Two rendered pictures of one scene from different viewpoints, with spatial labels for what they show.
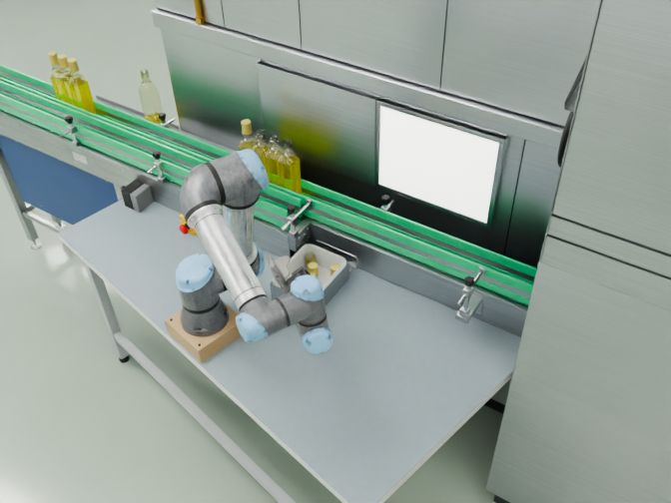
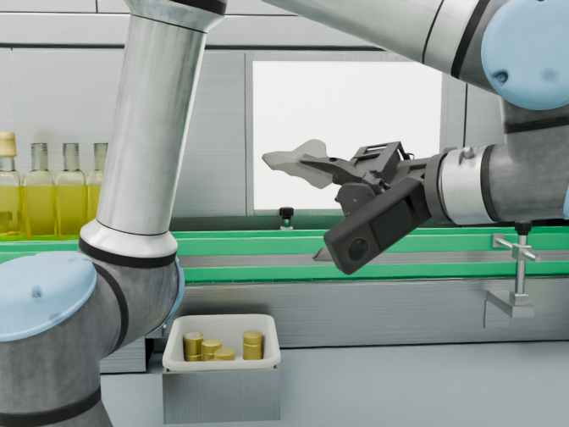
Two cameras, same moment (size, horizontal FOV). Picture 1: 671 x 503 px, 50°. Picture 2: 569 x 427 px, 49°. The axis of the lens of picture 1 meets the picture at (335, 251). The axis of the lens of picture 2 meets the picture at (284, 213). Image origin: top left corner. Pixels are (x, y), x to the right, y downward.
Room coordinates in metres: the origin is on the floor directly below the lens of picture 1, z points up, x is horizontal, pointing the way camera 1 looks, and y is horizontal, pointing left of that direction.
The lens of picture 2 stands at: (0.91, 0.60, 1.19)
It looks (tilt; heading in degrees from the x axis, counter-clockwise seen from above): 9 degrees down; 322
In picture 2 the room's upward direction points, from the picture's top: straight up
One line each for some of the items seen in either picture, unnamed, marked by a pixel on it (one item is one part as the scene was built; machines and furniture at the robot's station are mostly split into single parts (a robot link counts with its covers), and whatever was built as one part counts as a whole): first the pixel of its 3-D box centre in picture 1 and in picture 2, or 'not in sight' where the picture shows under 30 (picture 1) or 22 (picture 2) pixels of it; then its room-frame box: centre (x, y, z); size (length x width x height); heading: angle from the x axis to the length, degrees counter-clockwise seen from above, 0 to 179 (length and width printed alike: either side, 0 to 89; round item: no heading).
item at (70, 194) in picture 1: (145, 211); not in sight; (2.42, 0.81, 0.54); 1.59 x 0.18 x 0.43; 56
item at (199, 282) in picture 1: (199, 280); (43, 324); (1.55, 0.41, 0.98); 0.13 x 0.12 x 0.14; 121
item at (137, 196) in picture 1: (137, 196); not in sight; (2.21, 0.76, 0.79); 0.08 x 0.08 x 0.08; 56
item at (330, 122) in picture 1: (372, 141); (236, 135); (2.01, -0.13, 1.15); 0.90 x 0.03 x 0.34; 56
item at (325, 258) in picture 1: (310, 278); (223, 361); (1.72, 0.09, 0.80); 0.22 x 0.17 x 0.09; 146
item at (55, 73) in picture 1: (62, 84); not in sight; (2.67, 1.10, 1.02); 0.06 x 0.06 x 0.28; 56
